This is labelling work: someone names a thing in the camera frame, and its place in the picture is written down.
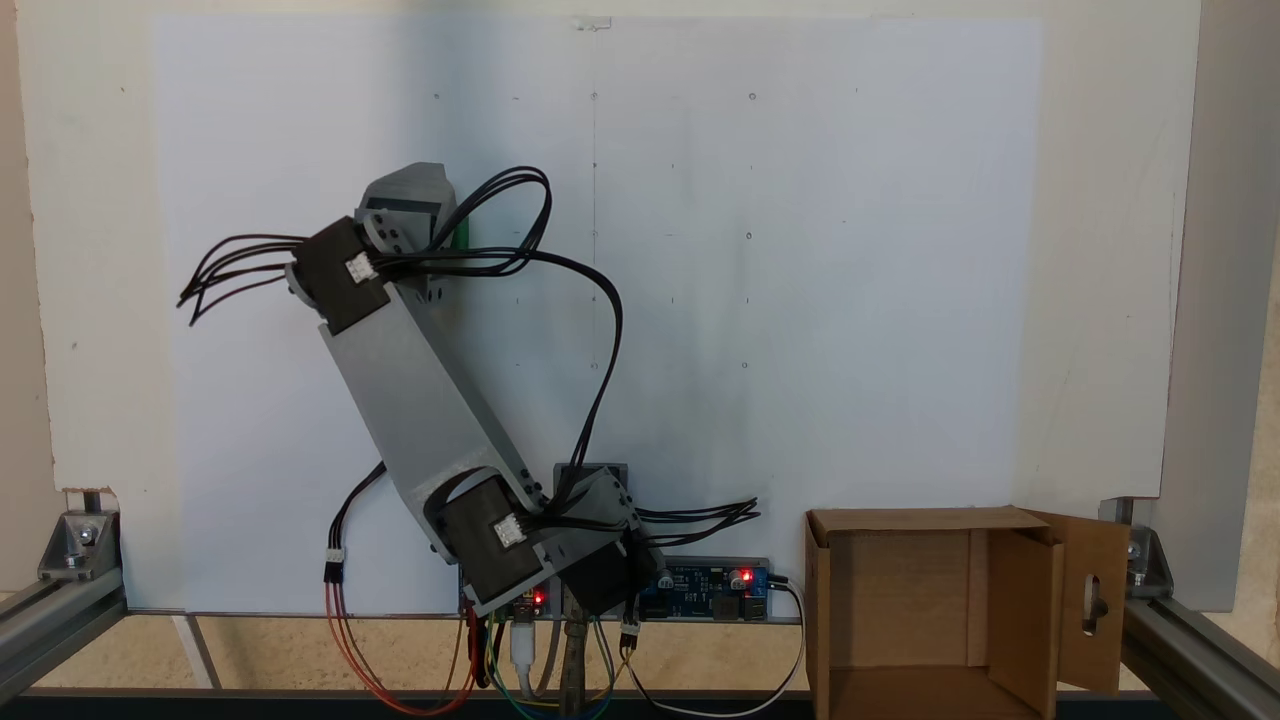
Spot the grey board mounting plate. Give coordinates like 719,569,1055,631
458,555,773,626

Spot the brown cardboard box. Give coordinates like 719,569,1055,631
804,505,1133,720

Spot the white USB cable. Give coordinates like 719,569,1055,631
508,618,549,701

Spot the black extension cable white plug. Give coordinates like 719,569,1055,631
323,460,389,586

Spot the yellow jumper wire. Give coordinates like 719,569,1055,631
486,625,629,709

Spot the red jumper wire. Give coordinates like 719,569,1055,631
323,580,479,713

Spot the green jumper wire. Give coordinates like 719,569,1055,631
486,630,611,720

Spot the white paper sheet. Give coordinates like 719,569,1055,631
153,13,1044,614

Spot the orange jumper wire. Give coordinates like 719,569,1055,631
325,580,483,717

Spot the small motor controller board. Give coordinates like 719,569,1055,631
458,588,551,646

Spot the grey fixed tapered gripper finger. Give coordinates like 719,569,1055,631
356,162,458,208

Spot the metal table clamp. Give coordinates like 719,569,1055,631
558,615,593,720

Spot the black servo cable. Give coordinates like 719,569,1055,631
515,250,624,506
375,166,554,281
628,497,761,541
177,234,311,328

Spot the metal corner bracket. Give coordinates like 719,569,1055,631
1100,497,1173,601
38,488,123,583

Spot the aluminium frame post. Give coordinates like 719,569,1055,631
0,578,129,706
1122,598,1280,720

